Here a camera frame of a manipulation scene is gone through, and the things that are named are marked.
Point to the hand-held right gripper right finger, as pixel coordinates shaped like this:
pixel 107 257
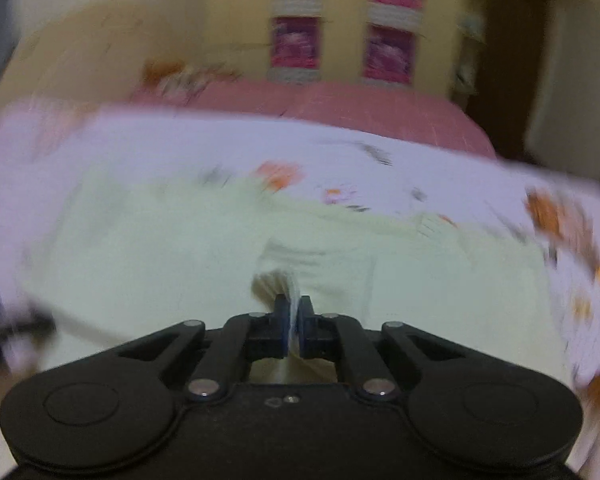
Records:
pixel 305 329

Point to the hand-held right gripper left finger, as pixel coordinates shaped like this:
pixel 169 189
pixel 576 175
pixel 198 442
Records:
pixel 280 327

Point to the cream knitted garment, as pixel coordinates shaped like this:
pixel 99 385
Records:
pixel 155 260

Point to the floral bedsheet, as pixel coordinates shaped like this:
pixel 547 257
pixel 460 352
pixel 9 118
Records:
pixel 180 145

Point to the pink bed cover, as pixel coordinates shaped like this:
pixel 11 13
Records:
pixel 355 105

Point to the folded orange floral cloth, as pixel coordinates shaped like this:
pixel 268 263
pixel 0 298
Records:
pixel 190 80

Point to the cream bed headboard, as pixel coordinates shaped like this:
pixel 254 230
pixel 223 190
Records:
pixel 80 55

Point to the cream wardrobe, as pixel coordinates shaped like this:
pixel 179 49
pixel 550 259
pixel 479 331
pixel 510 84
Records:
pixel 230 20

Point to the cream corner shelf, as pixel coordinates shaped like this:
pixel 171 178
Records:
pixel 469 55

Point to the dark wooden door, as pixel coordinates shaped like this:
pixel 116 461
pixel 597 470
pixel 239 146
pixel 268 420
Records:
pixel 510 60

